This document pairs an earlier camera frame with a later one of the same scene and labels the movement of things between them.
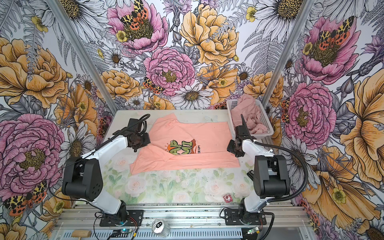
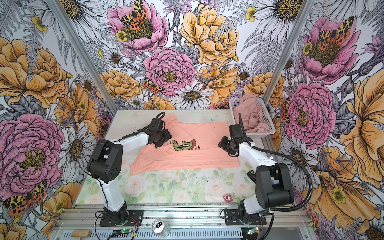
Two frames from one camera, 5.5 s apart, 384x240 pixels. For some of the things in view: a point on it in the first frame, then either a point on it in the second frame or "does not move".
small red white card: [227, 198] does not move
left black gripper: [147, 141] to [167, 136]
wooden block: [81, 233] does not move
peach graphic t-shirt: [174, 144] does not move
